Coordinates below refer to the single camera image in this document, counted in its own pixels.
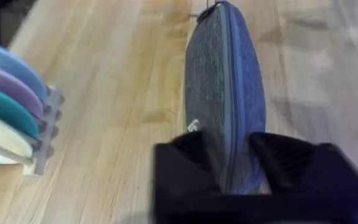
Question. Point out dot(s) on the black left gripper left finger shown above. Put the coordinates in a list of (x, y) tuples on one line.
[(182, 168)]

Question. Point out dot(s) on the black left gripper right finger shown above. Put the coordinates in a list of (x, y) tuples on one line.
[(291, 161)]

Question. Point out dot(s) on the grey and blue zip bag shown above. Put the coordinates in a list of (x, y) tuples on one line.
[(225, 93)]

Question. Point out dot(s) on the grey peg plate rack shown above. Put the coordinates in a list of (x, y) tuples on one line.
[(47, 130)]

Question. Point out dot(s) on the cream plate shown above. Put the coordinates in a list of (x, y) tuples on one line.
[(2, 140)]

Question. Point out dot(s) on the teal plate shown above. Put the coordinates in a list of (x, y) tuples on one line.
[(8, 110)]

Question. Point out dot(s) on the purple plate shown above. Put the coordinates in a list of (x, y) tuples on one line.
[(11, 87)]

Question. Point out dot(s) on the blue plate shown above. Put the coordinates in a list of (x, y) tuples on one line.
[(14, 67)]

